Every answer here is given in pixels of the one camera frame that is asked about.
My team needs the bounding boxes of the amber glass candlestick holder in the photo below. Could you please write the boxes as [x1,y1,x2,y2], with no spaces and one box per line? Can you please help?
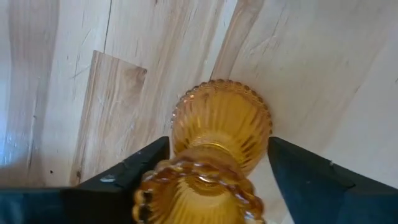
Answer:
[131,78,274,224]

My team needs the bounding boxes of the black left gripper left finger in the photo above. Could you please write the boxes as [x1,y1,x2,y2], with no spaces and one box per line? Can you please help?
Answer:
[0,136,170,224]

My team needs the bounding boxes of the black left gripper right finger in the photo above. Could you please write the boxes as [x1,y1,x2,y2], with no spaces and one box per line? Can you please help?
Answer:
[267,136,398,224]

